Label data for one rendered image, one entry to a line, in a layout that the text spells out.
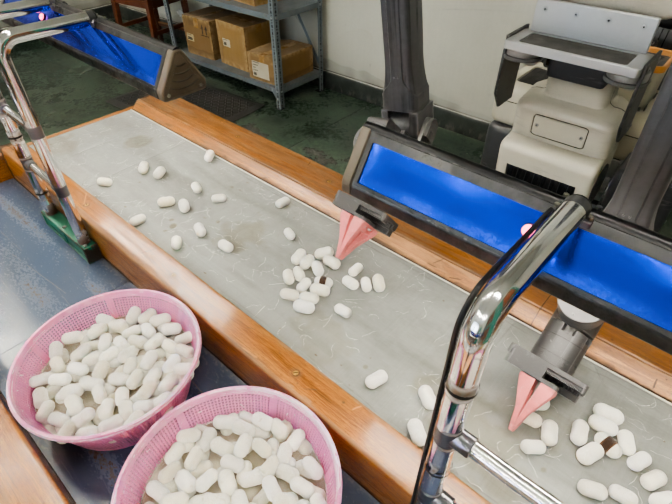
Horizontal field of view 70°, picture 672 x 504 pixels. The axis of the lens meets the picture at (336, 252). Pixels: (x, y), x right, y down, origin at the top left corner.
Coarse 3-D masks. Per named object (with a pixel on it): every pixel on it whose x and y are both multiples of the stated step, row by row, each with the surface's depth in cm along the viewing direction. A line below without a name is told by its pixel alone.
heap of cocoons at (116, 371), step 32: (96, 320) 79; (128, 320) 79; (160, 320) 79; (64, 352) 75; (96, 352) 74; (128, 352) 74; (160, 352) 75; (192, 352) 75; (32, 384) 70; (64, 384) 70; (96, 384) 70; (128, 384) 70; (160, 384) 70; (64, 416) 66; (96, 416) 67; (128, 416) 66
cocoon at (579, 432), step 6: (576, 420) 64; (582, 420) 64; (576, 426) 63; (582, 426) 63; (588, 426) 63; (576, 432) 62; (582, 432) 62; (570, 438) 63; (576, 438) 62; (582, 438) 62; (576, 444) 62; (582, 444) 62
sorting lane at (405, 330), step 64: (128, 128) 131; (128, 192) 107; (192, 192) 107; (256, 192) 107; (192, 256) 91; (256, 256) 91; (384, 256) 91; (256, 320) 79; (320, 320) 79; (384, 320) 79; (448, 320) 79; (512, 320) 79; (384, 384) 70; (512, 384) 70; (512, 448) 63; (576, 448) 63; (640, 448) 63
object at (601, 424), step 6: (594, 414) 65; (588, 420) 65; (594, 420) 64; (600, 420) 64; (606, 420) 64; (594, 426) 64; (600, 426) 63; (606, 426) 63; (612, 426) 63; (606, 432) 63; (612, 432) 63
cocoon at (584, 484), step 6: (582, 480) 58; (588, 480) 58; (582, 486) 58; (588, 486) 57; (594, 486) 57; (600, 486) 57; (582, 492) 58; (588, 492) 57; (594, 492) 57; (600, 492) 57; (606, 492) 57; (594, 498) 57; (600, 498) 57
